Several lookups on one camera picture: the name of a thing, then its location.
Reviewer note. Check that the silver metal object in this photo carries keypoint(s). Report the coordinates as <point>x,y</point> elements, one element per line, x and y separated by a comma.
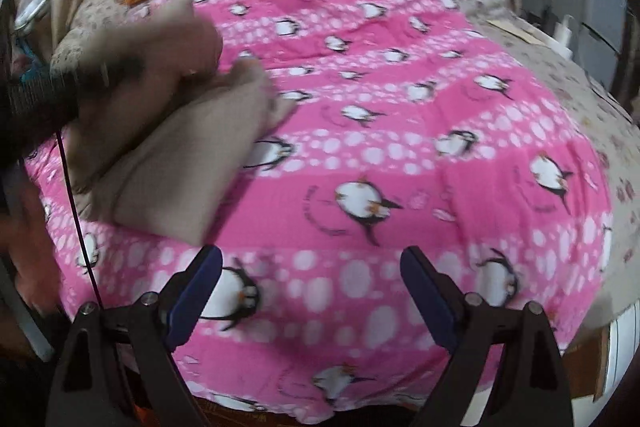
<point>32,9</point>

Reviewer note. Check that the blue plastic bag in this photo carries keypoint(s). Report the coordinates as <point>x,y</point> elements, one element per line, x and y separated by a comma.
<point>30,62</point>

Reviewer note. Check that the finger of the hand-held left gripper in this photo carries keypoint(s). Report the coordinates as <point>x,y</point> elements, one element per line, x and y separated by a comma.
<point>112,71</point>

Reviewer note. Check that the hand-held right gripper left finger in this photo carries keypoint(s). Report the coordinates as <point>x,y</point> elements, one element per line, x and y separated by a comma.
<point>195,294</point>

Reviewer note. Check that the khaki zip jacket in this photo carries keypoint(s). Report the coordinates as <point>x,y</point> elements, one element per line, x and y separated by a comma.
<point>175,157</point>

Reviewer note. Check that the beige cardboard piece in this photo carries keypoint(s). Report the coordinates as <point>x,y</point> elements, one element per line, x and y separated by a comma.
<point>520,32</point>

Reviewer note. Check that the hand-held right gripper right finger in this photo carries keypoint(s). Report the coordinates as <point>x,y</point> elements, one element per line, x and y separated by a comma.
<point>430,299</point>

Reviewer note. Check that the white ribbed panel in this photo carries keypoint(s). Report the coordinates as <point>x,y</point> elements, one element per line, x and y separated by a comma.
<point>625,352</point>

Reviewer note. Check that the person's left forearm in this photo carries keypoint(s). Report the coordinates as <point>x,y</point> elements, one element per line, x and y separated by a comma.
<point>30,247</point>

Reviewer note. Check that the pink penguin print blanket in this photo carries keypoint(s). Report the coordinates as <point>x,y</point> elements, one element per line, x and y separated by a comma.
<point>400,132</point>

